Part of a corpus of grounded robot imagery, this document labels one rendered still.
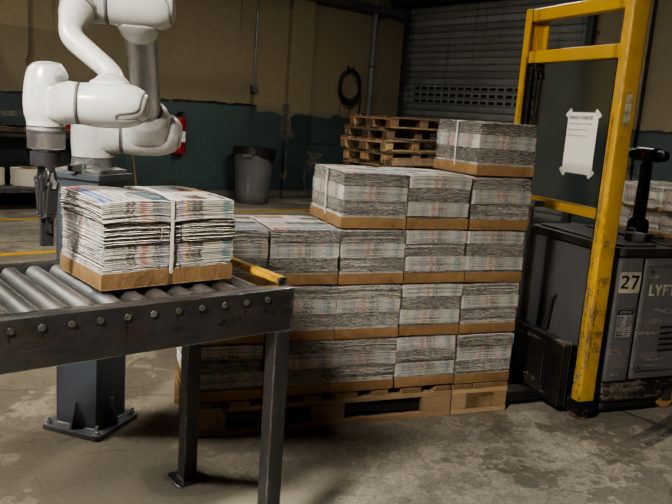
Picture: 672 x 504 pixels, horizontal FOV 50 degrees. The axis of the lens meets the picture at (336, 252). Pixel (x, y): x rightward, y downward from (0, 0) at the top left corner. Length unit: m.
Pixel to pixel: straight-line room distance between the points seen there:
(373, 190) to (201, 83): 7.36
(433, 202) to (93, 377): 1.50
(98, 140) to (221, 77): 7.55
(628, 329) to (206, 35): 7.72
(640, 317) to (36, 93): 2.73
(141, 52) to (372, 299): 1.31
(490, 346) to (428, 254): 0.55
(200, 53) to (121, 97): 8.29
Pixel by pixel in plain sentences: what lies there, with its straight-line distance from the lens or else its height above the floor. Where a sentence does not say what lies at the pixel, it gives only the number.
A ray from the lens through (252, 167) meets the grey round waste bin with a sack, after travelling 9.82.
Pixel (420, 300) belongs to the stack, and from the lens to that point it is 3.09.
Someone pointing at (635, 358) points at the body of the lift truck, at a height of 0.27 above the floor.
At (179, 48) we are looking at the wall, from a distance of 9.98.
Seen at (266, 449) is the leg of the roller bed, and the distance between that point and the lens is 2.14.
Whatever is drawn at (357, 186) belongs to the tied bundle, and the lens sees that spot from 2.87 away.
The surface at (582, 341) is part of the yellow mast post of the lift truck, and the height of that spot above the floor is 0.37.
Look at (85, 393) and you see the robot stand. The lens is 2.98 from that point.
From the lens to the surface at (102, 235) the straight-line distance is 1.86.
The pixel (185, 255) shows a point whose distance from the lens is 1.96.
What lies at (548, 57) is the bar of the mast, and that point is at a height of 1.61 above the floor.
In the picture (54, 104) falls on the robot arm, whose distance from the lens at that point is 1.87.
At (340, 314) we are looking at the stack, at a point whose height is 0.48.
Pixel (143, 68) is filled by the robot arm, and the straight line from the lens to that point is 2.50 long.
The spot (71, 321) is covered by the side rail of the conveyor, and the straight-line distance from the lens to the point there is 1.72.
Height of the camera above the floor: 1.27
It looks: 11 degrees down
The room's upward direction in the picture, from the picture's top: 4 degrees clockwise
